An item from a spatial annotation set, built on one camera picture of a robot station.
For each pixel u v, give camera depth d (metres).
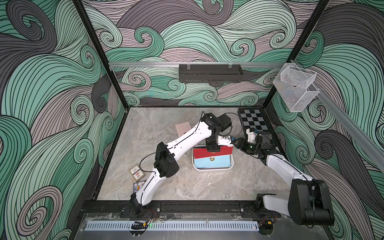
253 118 1.08
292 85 0.80
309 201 0.41
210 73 0.96
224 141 0.70
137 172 0.84
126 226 0.69
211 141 0.68
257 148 0.67
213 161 0.87
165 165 0.56
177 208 0.74
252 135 0.80
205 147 0.72
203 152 0.81
